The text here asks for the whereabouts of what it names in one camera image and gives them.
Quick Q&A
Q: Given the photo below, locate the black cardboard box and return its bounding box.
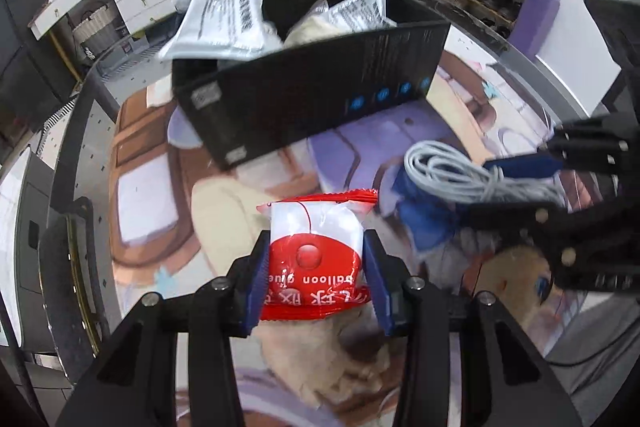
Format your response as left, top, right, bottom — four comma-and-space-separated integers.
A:
171, 0, 451, 171

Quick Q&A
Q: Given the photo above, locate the purple fabric bag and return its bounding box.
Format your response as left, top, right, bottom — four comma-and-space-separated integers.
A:
510, 0, 561, 58

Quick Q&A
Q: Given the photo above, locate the black white striped rug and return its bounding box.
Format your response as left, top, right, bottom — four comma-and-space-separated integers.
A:
37, 42, 176, 148

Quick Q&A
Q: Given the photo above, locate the white snack packet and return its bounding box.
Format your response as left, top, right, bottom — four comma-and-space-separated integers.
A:
327, 0, 398, 32

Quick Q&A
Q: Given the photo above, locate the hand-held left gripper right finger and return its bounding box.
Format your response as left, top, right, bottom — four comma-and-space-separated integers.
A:
362, 229, 583, 427

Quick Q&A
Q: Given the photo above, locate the printed cartoon table mat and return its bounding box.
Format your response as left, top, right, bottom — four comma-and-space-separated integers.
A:
112, 32, 601, 427

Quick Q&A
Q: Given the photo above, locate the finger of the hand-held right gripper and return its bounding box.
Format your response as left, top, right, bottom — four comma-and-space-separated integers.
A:
462, 199, 640, 293
482, 114, 640, 180

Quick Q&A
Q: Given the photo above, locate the white cable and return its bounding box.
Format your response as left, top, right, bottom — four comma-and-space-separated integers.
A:
402, 140, 566, 212

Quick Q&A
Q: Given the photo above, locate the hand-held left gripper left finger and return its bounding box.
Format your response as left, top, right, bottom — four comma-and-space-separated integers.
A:
55, 231, 273, 427

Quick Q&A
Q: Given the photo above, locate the red white packet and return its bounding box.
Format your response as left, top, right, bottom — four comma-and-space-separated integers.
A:
256, 189, 378, 323

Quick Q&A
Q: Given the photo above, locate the wicker basket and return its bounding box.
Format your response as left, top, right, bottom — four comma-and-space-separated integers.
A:
70, 2, 126, 58

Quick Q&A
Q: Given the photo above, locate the white printed plastic bag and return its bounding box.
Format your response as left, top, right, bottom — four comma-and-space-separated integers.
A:
159, 0, 268, 62

